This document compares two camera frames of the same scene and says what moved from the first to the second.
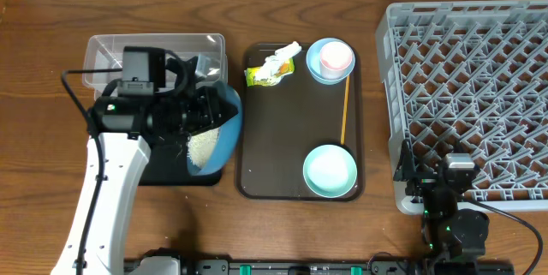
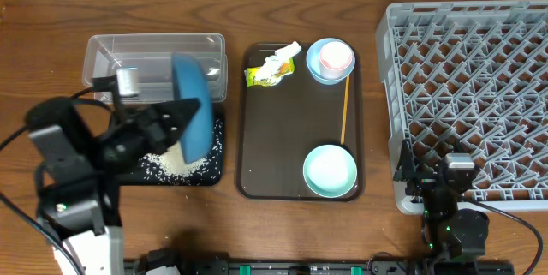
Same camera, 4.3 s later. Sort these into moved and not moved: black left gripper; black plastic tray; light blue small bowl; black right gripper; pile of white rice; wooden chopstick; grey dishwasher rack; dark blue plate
Moved: pile of white rice; dark blue plate; black left gripper
Not moved: light blue small bowl; black plastic tray; black right gripper; grey dishwasher rack; wooden chopstick
